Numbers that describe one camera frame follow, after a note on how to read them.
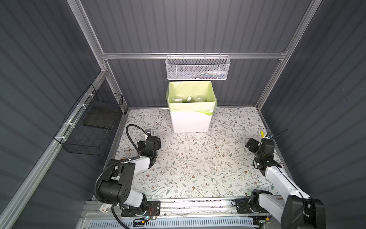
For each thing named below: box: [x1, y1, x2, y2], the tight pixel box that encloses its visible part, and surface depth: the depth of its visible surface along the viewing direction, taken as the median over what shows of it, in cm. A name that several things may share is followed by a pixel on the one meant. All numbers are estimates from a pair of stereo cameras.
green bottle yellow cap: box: [187, 95, 205, 103], surface depth 101 cm
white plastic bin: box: [170, 111, 214, 134], surface depth 96 cm
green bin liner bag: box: [166, 81, 218, 116], surface depth 98 cm
